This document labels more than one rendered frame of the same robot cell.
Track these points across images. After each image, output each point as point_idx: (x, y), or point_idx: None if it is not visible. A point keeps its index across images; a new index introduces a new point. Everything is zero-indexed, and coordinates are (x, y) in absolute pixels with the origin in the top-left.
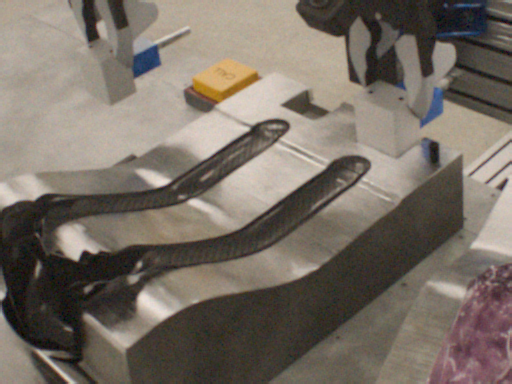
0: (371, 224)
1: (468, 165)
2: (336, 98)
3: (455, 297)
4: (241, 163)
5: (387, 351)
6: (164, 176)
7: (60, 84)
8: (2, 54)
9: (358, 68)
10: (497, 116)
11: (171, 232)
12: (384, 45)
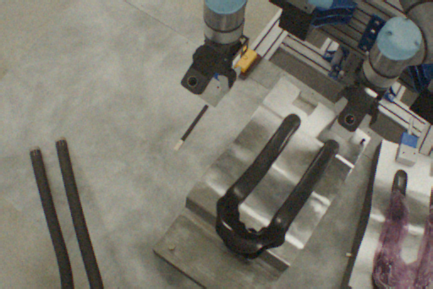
0: (345, 179)
1: None
2: None
3: (380, 219)
4: (286, 143)
5: (343, 217)
6: (254, 151)
7: (142, 46)
8: (95, 20)
9: (337, 109)
10: (344, 46)
11: (276, 195)
12: None
